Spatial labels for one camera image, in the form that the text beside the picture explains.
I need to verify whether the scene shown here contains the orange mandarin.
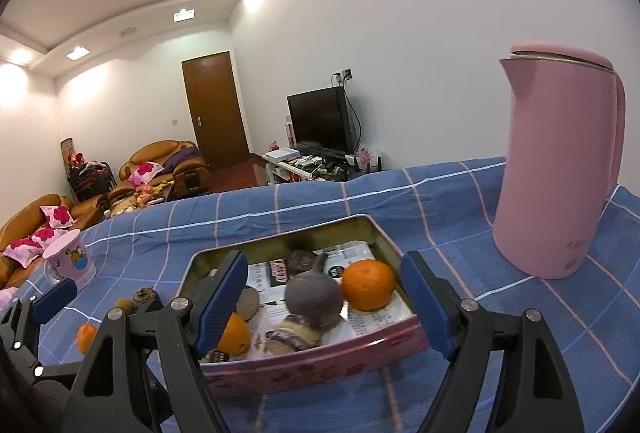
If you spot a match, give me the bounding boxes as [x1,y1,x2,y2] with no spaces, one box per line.
[76,323,98,356]
[216,311,252,356]
[341,259,396,312]

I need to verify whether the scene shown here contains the brown leather armchair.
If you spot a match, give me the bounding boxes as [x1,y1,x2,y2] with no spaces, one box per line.
[107,140,211,201]

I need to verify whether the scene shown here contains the purple blanket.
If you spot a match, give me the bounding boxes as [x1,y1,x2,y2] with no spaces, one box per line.
[162,149,198,171]

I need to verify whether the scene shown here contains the red clothing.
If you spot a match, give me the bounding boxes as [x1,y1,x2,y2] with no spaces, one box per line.
[70,153,101,171]

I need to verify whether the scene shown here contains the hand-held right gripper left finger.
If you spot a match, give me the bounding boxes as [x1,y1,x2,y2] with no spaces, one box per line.
[59,250,249,433]

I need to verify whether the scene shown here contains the brown leather sofa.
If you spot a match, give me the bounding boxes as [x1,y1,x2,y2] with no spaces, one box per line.
[0,194,106,289]

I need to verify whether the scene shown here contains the stacked black chairs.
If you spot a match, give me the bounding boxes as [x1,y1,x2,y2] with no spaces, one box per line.
[67,160,113,201]

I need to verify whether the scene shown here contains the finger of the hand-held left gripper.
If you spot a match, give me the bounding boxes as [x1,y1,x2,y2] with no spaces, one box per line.
[30,282,79,329]
[31,359,87,383]

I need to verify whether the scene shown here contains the black power cable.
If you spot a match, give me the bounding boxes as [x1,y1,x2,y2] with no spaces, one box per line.
[345,82,363,154]

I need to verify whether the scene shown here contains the dark rough passion fruit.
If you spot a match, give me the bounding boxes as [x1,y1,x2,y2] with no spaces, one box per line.
[131,287,162,312]

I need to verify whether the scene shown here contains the black television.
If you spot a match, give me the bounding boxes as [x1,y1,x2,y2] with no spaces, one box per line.
[286,87,355,156]

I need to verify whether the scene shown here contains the pink tin box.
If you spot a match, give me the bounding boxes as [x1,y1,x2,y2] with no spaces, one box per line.
[180,214,431,398]

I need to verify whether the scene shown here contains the brown wooden door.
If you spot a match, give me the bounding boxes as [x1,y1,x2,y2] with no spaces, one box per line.
[181,51,249,172]

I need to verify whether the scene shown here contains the pink cartoon mug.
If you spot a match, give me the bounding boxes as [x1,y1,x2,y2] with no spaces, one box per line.
[41,229,97,291]

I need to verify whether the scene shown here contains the purple beetroot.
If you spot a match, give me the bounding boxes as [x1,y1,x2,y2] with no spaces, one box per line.
[285,252,345,331]

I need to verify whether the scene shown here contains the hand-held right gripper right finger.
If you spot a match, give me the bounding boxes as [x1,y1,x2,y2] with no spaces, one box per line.
[400,250,586,433]

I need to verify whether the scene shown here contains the dark purple passion fruit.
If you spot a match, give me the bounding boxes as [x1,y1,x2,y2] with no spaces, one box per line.
[286,249,317,274]

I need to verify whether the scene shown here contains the glass coffee table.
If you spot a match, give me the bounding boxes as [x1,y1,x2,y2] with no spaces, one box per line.
[107,180,176,216]

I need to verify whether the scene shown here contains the pile of snacks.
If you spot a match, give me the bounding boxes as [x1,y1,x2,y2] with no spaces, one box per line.
[117,183,171,208]

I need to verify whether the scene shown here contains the white television stand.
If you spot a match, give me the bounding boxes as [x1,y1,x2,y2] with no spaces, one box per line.
[262,148,351,186]

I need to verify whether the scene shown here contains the pink electric kettle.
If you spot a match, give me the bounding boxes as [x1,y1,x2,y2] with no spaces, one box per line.
[492,42,627,280]

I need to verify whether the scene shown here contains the blue checked cloth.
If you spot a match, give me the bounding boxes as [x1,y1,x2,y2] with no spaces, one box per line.
[10,156,640,433]

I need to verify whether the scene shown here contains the printed paper sheet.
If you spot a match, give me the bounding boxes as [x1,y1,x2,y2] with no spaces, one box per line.
[245,240,413,354]

